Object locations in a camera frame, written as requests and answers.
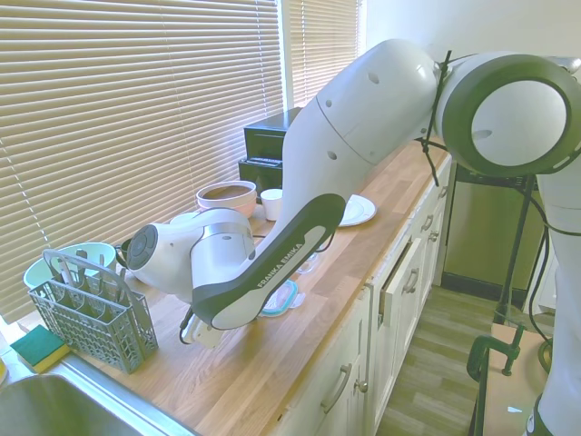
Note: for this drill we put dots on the beige bowl brown inside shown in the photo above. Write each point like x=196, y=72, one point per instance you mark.
x=227, y=195

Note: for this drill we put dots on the black camera stand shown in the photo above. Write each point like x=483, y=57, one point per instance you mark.
x=517, y=245

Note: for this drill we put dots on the black toaster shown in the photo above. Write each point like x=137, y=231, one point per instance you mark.
x=258, y=175

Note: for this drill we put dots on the narrow beige window blind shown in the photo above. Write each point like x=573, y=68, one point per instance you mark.
x=324, y=50

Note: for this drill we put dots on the wide beige window blind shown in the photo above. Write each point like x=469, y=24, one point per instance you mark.
x=136, y=113

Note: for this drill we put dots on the green and yellow sponge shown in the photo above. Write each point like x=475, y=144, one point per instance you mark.
x=38, y=347

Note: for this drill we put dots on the stainless steel sink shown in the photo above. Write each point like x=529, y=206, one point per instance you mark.
x=59, y=409

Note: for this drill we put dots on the white dinner plate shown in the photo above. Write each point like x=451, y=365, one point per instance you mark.
x=361, y=210

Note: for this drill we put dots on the teal-rimmed clear container lid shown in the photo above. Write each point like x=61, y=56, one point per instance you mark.
x=283, y=302

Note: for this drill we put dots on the stainless steel dishwasher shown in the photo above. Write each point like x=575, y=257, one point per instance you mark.
x=481, y=227

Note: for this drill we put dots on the white kitchen base cabinets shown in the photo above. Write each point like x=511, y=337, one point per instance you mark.
x=399, y=309

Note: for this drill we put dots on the grey plastic cutlery basket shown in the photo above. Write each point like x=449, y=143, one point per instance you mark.
x=95, y=327

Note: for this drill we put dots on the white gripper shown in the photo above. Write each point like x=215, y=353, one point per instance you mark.
x=204, y=333

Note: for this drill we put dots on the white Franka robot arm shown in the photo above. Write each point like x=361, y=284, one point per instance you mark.
x=363, y=122

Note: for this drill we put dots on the black toaster oven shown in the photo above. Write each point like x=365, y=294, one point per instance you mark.
x=268, y=131

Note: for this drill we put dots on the green metal clamp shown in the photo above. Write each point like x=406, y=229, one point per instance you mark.
x=481, y=354

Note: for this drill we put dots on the white ceramic mug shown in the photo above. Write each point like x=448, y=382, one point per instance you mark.
x=184, y=219

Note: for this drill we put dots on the dark green mug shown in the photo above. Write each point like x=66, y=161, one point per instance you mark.
x=121, y=254

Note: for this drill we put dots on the white paper cup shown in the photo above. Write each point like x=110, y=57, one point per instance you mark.
x=271, y=205

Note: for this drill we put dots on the mint green bowl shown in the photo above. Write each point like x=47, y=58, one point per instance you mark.
x=38, y=274

